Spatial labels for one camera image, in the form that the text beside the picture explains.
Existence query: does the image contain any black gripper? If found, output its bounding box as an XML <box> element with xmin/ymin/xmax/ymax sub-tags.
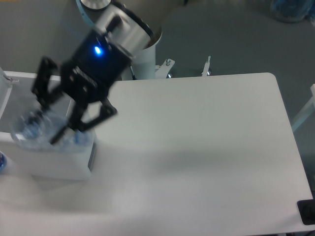
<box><xmin>31</xmin><ymin>30</ymin><xmax>131</xmax><ymax>145</ymax></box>

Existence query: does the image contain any clear plastic water bottle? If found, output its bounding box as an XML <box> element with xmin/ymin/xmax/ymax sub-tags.
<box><xmin>10</xmin><ymin>109</ymin><xmax>94</xmax><ymax>153</ymax></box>

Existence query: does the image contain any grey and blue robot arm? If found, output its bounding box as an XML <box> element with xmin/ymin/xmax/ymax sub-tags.
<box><xmin>31</xmin><ymin>1</ymin><xmax>154</xmax><ymax>145</ymax></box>

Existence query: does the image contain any white trash can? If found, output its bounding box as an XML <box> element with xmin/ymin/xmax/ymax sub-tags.
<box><xmin>0</xmin><ymin>70</ymin><xmax>96</xmax><ymax>181</ymax></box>

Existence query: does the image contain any blue plastic bag on floor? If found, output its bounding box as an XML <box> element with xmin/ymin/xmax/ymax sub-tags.
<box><xmin>270</xmin><ymin>0</ymin><xmax>315</xmax><ymax>23</ymax></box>

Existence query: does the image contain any black device at table edge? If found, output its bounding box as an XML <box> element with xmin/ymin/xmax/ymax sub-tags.
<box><xmin>297</xmin><ymin>199</ymin><xmax>315</xmax><ymax>225</ymax></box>

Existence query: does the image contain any white pedestal base frame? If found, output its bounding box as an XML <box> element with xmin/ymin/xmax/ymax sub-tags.
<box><xmin>155</xmin><ymin>56</ymin><xmax>212</xmax><ymax>79</ymax></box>

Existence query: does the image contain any white frame at right edge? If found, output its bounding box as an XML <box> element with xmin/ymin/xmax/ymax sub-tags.
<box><xmin>291</xmin><ymin>84</ymin><xmax>315</xmax><ymax>132</ymax></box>

